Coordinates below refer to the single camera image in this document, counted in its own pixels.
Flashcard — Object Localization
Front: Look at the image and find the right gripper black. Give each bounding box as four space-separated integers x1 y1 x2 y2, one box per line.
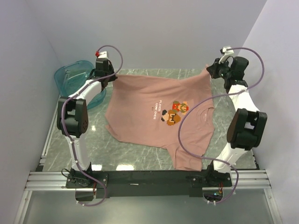
206 57 232 80

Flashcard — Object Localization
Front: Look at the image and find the teal plastic basin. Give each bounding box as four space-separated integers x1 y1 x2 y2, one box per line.
54 60 106 110

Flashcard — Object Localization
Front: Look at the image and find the pink t shirt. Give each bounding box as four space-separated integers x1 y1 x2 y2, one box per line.
105 70 214 171

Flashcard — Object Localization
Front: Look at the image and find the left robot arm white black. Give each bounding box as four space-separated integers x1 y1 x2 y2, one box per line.
57 56 117 188

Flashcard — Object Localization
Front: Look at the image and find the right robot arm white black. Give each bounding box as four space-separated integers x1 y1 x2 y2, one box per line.
205 56 268 186

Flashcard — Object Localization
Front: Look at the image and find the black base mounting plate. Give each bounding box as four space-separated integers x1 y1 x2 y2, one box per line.
65 170 232 198

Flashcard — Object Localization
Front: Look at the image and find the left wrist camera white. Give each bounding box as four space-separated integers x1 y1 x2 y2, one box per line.
95 50 108 59

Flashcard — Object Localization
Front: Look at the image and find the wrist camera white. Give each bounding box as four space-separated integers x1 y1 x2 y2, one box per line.
219 46 234 64
95 50 108 59

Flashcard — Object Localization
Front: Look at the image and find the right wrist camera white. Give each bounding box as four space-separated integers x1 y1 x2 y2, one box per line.
219 46 234 64

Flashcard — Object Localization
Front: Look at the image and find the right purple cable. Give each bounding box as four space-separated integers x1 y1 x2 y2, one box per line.
178 47 265 205

